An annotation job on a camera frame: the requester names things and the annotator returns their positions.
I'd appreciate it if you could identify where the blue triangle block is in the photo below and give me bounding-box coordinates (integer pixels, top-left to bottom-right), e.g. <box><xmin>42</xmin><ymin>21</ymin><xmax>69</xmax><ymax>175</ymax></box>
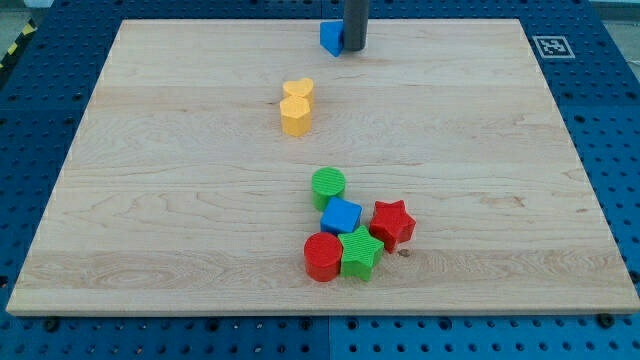
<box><xmin>320</xmin><ymin>20</ymin><xmax>344</xmax><ymax>57</ymax></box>

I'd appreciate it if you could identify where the wooden board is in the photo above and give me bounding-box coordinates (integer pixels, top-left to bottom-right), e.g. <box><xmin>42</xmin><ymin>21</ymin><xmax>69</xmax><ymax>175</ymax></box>
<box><xmin>7</xmin><ymin>19</ymin><xmax>639</xmax><ymax>317</ymax></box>

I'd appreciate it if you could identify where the yellow heart block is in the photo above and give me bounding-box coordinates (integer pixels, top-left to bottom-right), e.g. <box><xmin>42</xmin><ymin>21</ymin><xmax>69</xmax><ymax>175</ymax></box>
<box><xmin>282</xmin><ymin>77</ymin><xmax>314</xmax><ymax>107</ymax></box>

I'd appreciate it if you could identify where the red star block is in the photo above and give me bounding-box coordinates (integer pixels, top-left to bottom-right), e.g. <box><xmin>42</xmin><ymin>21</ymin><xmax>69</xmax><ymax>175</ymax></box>
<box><xmin>369</xmin><ymin>200</ymin><xmax>416</xmax><ymax>253</ymax></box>

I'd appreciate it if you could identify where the green cylinder block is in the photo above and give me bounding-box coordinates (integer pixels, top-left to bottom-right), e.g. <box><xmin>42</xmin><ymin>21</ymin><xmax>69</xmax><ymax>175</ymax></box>
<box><xmin>311</xmin><ymin>167</ymin><xmax>346</xmax><ymax>211</ymax></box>

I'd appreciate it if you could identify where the white fiducial marker tag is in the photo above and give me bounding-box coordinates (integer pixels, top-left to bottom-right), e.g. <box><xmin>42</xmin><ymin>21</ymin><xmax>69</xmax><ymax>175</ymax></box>
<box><xmin>533</xmin><ymin>35</ymin><xmax>575</xmax><ymax>59</ymax></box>

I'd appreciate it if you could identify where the blue cube block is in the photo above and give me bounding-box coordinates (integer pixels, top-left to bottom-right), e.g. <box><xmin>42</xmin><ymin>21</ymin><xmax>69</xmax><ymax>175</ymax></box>
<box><xmin>320</xmin><ymin>197</ymin><xmax>362</xmax><ymax>235</ymax></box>

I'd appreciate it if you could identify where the yellow hexagon block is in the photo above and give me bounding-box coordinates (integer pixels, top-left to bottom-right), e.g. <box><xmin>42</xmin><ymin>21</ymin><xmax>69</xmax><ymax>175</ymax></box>
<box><xmin>279</xmin><ymin>96</ymin><xmax>311</xmax><ymax>137</ymax></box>

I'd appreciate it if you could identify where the red cylinder block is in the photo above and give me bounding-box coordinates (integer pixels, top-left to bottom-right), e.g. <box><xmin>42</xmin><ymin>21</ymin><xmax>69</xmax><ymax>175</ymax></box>
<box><xmin>303</xmin><ymin>232</ymin><xmax>343</xmax><ymax>282</ymax></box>

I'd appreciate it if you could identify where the green star block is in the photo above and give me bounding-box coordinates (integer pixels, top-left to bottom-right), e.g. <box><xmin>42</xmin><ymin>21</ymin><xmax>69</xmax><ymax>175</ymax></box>
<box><xmin>338</xmin><ymin>225</ymin><xmax>384</xmax><ymax>281</ymax></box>

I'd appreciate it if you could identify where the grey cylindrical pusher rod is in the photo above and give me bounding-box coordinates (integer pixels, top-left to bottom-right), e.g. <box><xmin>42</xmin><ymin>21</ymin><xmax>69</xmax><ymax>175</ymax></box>
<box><xmin>343</xmin><ymin>0</ymin><xmax>370</xmax><ymax>51</ymax></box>

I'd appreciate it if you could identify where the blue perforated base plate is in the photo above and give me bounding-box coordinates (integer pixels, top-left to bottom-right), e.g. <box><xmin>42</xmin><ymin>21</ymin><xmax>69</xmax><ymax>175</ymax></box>
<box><xmin>1</xmin><ymin>1</ymin><xmax>639</xmax><ymax>359</ymax></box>

